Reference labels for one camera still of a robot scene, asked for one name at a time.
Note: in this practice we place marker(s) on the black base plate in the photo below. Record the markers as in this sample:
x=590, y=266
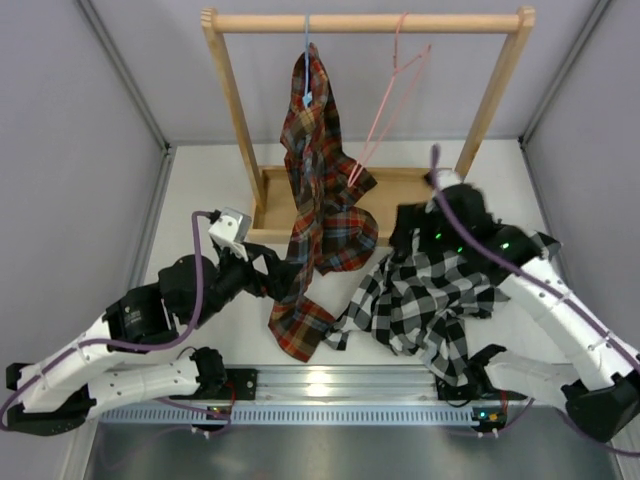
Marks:
x=452, y=390
x=241, y=384

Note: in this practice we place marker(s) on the brown red plaid shirt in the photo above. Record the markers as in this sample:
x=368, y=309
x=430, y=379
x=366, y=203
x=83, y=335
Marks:
x=330, y=233

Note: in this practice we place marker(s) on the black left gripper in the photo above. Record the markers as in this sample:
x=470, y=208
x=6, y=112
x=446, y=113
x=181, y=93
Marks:
x=282, y=273

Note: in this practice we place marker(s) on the grey slotted cable duct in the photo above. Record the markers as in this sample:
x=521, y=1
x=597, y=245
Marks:
x=401, y=415

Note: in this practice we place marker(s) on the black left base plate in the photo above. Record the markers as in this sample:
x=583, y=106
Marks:
x=241, y=384

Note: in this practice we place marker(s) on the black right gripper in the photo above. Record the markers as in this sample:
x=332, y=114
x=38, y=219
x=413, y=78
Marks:
x=415, y=216

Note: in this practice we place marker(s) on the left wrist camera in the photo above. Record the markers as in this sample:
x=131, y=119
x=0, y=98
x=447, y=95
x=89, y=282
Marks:
x=228, y=230

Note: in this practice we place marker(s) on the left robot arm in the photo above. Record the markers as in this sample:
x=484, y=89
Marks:
x=82, y=380

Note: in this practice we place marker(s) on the black white checkered shirt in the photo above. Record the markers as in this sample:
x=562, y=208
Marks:
x=416, y=306

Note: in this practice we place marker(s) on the aluminium mounting rail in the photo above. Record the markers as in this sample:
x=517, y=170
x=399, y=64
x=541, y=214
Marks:
x=396, y=384

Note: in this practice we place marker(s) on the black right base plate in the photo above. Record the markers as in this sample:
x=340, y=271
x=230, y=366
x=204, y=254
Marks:
x=452, y=390

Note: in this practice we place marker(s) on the pink wire hanger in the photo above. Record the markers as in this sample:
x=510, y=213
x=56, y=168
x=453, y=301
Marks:
x=376, y=132

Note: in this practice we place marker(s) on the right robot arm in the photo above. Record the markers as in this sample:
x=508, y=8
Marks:
x=597, y=385

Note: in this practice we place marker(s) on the blue wire hanger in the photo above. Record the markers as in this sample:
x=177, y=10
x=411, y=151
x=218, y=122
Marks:
x=307, y=95

